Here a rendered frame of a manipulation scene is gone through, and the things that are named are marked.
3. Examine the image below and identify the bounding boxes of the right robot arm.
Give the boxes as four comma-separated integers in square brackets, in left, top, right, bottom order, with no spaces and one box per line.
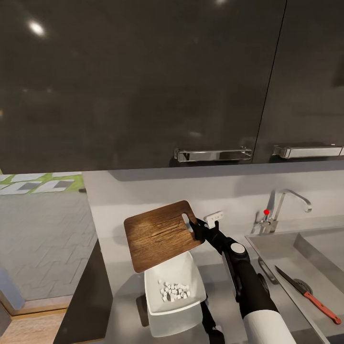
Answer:
[189,211,297,344]

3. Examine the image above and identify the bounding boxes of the parer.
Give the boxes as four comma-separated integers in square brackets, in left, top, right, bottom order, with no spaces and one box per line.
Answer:
[275,266,341,325]

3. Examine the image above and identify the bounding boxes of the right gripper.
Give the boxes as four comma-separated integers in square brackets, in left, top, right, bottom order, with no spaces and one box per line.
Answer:
[189,218,222,245]

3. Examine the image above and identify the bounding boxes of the cutting board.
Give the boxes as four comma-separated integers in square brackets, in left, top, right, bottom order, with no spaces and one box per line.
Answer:
[124,200,206,273]

